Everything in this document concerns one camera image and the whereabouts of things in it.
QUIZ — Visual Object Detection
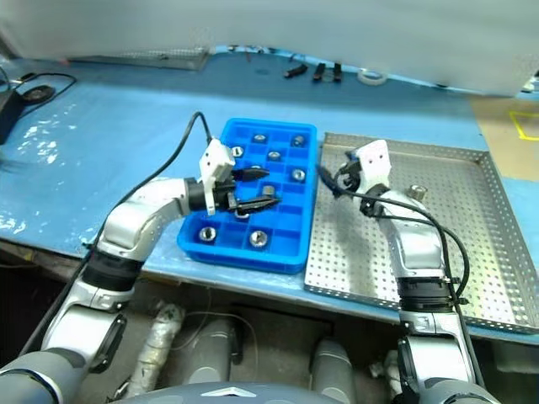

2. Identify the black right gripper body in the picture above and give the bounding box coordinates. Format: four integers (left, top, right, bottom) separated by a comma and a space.
338, 157, 364, 190

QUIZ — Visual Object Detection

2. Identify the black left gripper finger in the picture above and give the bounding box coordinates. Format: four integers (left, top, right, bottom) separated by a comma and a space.
231, 167, 270, 183
229, 196, 281, 214

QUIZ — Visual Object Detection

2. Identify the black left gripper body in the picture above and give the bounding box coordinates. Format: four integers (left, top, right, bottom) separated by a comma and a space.
212, 174, 238, 212

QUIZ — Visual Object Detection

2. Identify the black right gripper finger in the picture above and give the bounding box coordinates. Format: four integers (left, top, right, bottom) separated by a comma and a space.
315, 166, 340, 198

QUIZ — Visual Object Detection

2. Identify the blue compartment tray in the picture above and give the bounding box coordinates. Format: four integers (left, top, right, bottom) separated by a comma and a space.
176, 117, 319, 275

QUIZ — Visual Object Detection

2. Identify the perforated metal tray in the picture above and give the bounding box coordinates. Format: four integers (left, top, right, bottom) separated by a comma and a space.
69, 46, 211, 72
302, 131, 539, 336

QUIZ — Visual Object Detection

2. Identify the white tape roll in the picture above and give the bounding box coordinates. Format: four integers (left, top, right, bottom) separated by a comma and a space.
357, 70, 388, 88

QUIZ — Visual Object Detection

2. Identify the white backdrop board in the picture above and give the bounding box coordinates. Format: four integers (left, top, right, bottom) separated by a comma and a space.
0, 0, 539, 98

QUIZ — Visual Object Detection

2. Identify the grey rounded shape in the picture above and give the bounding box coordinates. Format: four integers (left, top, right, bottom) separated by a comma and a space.
309, 338, 359, 392
184, 317, 243, 386

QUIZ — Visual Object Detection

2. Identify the white wrapped table leg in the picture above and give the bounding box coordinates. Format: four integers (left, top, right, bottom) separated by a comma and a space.
125, 305, 186, 399
370, 348, 401, 396

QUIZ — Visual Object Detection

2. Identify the grey body with white emblem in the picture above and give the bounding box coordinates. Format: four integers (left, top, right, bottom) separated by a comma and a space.
121, 380, 405, 404

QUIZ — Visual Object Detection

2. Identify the black round disc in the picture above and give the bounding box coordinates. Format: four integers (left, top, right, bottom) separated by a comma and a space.
21, 85, 56, 104

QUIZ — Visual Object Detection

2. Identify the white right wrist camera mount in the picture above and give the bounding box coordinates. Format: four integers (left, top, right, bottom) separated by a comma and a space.
355, 140, 392, 194

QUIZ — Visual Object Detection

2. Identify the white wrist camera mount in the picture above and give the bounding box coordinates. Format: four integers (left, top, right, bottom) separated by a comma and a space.
197, 140, 236, 216
355, 140, 392, 194

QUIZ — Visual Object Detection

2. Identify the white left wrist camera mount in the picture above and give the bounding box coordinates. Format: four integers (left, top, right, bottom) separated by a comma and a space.
197, 140, 236, 216

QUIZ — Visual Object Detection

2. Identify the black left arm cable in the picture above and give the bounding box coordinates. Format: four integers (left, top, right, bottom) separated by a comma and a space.
19, 110, 214, 359

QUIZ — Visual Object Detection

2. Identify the thin black cable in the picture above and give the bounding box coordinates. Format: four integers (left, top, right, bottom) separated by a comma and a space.
0, 65, 78, 123

